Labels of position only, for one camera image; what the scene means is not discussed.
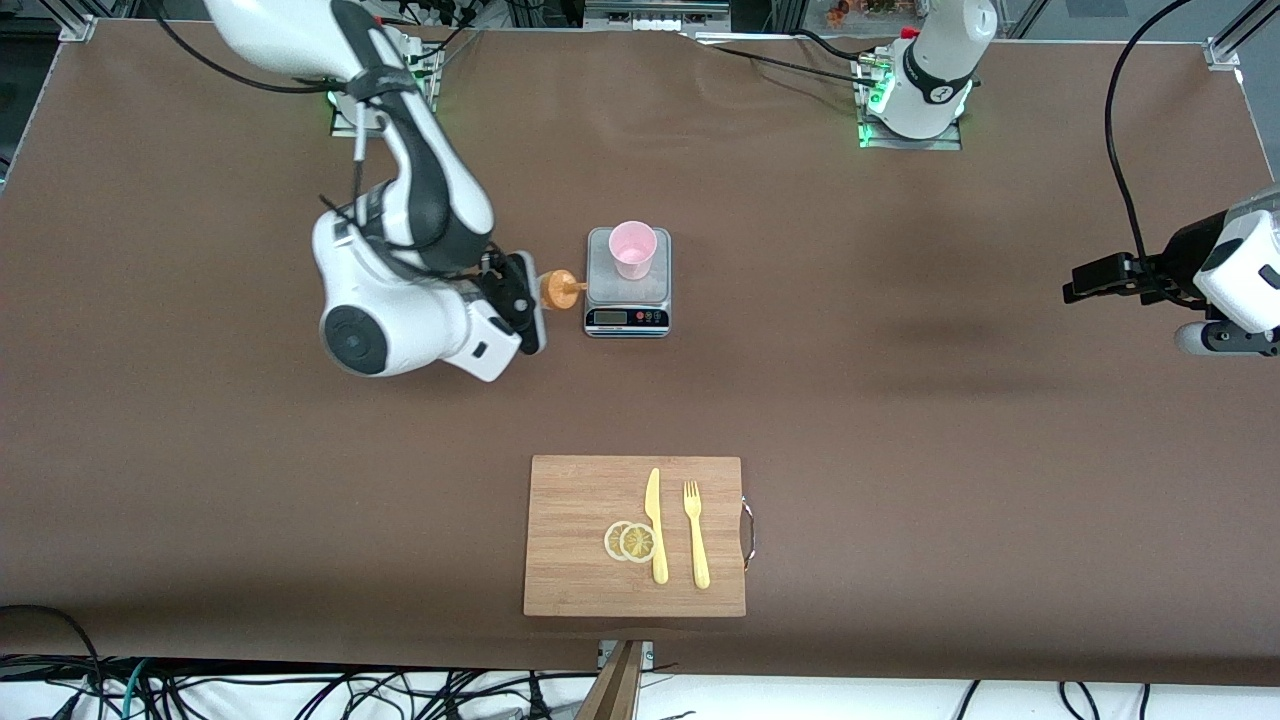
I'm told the grey metal rail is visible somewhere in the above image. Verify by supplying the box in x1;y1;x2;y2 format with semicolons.
585;0;731;31

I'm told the translucent sauce bottle orange cap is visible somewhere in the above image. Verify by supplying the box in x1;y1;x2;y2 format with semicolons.
538;268;589;311

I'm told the yellow plastic knife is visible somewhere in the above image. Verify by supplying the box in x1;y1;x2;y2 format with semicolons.
644;467;670;586

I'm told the black base cable bundle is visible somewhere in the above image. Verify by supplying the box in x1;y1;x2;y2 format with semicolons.
400;0;483;73

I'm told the silver digital kitchen scale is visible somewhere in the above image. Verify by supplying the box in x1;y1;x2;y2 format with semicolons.
584;227;672;339

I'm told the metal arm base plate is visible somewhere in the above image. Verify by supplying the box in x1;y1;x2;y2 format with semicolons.
330;30;441;139
857;55;963;151

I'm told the black floor cable loop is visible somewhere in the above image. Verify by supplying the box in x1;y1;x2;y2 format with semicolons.
0;604;101;720

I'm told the wooden post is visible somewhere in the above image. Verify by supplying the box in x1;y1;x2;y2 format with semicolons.
575;640;646;720

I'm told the pink plastic cup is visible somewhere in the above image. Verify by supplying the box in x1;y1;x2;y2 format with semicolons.
609;221;658;281

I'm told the black table cable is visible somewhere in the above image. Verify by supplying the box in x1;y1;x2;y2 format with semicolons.
700;45;883;87
795;28;881;76

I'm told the green floor cable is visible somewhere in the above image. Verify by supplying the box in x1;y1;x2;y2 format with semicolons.
118;660;151;720

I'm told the yellow plastic fork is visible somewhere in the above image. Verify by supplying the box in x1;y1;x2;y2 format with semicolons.
683;480;712;590

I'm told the wooden cutting board metal handle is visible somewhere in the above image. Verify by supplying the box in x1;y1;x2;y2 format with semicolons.
523;455;757;618

